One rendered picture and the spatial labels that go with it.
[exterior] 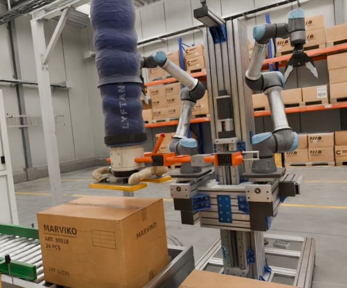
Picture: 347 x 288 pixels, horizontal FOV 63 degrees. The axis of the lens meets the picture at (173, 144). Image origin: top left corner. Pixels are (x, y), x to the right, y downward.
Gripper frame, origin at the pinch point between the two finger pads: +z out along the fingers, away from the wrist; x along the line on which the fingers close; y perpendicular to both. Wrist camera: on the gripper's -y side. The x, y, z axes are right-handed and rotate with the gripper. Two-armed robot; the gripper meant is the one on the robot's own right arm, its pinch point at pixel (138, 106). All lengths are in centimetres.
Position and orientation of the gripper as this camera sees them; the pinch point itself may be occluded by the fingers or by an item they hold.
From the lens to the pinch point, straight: 194.7
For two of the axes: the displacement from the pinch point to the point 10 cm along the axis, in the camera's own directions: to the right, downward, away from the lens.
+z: 0.9, 9.9, 0.5
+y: 4.8, -0.9, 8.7
